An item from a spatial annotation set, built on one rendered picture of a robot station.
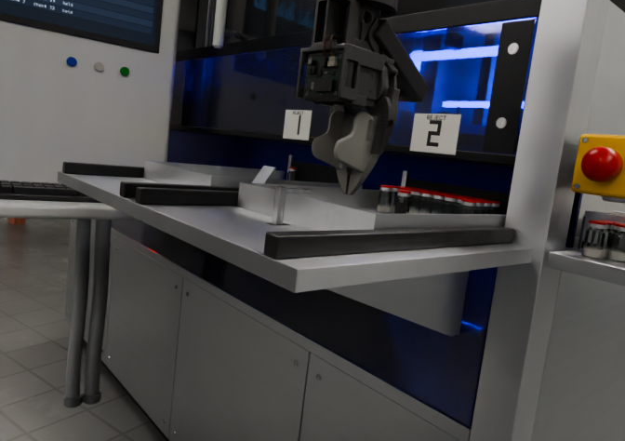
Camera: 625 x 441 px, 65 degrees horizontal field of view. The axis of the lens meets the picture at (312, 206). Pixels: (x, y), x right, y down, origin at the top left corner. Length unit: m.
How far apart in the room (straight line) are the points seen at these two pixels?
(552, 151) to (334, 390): 0.57
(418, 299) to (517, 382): 0.18
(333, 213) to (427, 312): 0.21
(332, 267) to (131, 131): 1.01
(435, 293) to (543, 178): 0.21
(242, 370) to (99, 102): 0.73
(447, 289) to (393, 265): 0.26
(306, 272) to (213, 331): 0.94
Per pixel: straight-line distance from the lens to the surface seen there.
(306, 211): 0.59
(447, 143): 0.78
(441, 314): 0.72
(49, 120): 1.32
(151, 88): 1.37
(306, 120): 1.01
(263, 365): 1.15
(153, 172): 0.97
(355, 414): 0.96
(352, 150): 0.53
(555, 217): 0.71
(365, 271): 0.44
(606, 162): 0.64
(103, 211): 1.12
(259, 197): 0.67
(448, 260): 0.54
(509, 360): 0.75
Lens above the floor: 0.97
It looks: 6 degrees down
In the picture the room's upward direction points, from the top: 7 degrees clockwise
